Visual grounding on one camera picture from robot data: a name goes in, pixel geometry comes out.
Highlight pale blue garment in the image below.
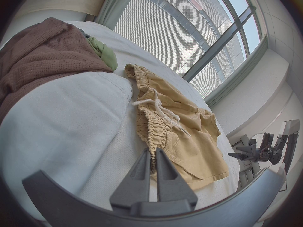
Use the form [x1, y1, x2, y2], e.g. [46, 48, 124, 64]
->
[0, 71, 134, 222]

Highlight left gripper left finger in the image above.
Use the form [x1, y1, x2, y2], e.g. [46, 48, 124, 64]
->
[109, 149, 151, 207]

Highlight dark brown garment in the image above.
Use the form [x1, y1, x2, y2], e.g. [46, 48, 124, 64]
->
[0, 17, 114, 127]

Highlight tan shorts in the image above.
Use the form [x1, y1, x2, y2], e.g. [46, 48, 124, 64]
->
[124, 64, 229, 191]

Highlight bed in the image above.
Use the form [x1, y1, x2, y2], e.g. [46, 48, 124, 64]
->
[0, 0, 242, 224]

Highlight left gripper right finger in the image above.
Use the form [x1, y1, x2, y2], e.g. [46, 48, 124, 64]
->
[156, 148, 199, 204]

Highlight green garment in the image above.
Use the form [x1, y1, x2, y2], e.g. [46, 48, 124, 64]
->
[87, 36, 118, 71]

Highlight window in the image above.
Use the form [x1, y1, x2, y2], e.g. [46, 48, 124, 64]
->
[113, 0, 264, 98]

